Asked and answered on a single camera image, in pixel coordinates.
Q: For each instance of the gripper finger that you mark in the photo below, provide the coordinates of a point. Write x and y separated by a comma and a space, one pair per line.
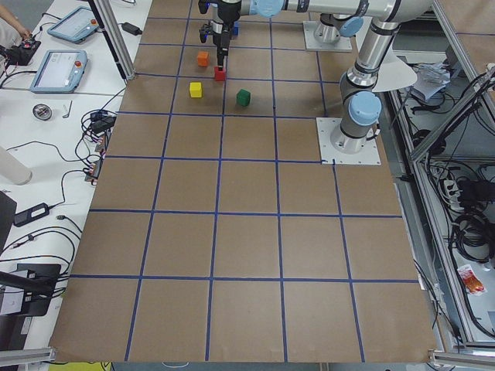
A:
218, 62
224, 61

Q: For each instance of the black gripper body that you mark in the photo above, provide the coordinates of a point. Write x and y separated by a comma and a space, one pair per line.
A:
223, 37

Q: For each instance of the red wooden block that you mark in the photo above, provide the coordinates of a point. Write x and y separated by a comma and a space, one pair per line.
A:
219, 74

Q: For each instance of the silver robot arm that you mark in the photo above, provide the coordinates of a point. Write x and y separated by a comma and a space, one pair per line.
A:
361, 110
387, 16

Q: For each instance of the blue wooden block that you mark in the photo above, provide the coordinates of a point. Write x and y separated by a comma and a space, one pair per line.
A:
235, 30

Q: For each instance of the orange wooden block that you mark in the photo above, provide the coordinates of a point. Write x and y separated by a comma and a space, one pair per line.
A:
203, 59

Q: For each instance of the yellow wooden block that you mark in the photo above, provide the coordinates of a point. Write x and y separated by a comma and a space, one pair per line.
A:
195, 89

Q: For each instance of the green wooden block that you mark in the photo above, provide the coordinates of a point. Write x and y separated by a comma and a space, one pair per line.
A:
243, 97

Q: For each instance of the far teach pendant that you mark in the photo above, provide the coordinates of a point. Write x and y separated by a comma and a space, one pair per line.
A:
76, 26

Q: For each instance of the teach pendant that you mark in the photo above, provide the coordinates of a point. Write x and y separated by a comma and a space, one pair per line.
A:
60, 72
76, 26

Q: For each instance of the near teach pendant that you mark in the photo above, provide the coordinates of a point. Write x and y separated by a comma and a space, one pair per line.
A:
60, 72

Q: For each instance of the allen key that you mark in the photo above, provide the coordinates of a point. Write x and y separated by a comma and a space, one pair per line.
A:
67, 109

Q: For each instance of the round metal tin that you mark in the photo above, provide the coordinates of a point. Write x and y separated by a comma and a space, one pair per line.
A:
42, 112

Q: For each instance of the black joystick box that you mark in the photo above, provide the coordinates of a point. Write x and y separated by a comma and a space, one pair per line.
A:
22, 54

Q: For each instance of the black power adapter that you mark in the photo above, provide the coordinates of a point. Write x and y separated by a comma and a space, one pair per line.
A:
31, 214

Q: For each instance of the white paper roll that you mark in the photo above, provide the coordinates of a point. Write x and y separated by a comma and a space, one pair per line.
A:
13, 170

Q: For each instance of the white power strip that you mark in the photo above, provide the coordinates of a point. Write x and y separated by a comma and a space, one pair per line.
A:
451, 193

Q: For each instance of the red snack packet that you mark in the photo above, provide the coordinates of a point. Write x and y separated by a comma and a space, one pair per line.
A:
470, 280

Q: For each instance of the aluminium frame post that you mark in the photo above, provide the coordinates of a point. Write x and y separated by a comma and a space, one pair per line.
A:
108, 24

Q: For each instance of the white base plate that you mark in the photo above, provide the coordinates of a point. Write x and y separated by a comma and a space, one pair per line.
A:
337, 149
320, 37

